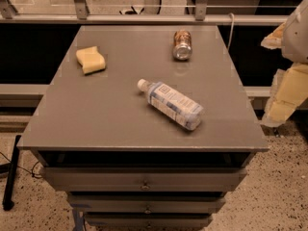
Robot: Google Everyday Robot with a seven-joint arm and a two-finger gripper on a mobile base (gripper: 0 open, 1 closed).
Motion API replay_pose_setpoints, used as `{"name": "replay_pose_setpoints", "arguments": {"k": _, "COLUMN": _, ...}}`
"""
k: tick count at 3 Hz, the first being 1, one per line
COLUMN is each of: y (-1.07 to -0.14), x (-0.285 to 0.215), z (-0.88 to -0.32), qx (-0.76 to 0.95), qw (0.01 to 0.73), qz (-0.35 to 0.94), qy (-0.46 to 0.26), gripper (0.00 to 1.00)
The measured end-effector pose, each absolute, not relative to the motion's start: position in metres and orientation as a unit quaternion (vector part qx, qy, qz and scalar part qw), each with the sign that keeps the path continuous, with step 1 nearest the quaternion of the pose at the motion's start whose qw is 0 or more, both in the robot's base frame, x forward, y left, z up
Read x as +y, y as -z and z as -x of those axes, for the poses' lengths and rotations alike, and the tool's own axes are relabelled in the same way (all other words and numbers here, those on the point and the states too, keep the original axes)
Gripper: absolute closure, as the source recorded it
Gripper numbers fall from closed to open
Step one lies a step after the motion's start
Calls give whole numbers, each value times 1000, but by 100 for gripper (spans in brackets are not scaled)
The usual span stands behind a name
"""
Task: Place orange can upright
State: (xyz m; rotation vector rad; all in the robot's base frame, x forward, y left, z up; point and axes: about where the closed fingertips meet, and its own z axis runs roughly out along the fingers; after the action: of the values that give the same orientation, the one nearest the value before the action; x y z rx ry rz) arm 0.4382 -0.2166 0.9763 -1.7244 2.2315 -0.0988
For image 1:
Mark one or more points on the yellow sponge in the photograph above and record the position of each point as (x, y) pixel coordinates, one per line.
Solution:
(90, 60)

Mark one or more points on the grey drawer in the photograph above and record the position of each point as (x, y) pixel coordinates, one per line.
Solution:
(146, 204)
(143, 179)
(146, 221)

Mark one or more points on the top grey drawer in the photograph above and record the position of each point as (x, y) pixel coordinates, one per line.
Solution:
(143, 179)

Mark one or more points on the middle grey drawer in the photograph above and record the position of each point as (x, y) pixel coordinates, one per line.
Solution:
(146, 204)

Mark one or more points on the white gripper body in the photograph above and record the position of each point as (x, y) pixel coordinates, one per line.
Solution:
(296, 38)

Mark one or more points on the black floor stand leg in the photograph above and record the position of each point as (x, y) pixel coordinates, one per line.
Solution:
(8, 193)

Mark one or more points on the metal railing frame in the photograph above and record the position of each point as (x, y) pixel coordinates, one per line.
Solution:
(217, 12)

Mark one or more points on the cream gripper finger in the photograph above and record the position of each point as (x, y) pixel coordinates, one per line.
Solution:
(274, 39)
(289, 89)

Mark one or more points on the grey drawer cabinet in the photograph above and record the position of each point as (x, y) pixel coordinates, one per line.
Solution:
(101, 120)

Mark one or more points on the bottom grey drawer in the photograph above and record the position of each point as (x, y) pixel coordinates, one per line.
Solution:
(146, 221)

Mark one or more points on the orange soda can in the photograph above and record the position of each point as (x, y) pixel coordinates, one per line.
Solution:
(182, 45)

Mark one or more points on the clear plastic water bottle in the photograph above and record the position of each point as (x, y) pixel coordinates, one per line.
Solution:
(172, 103)

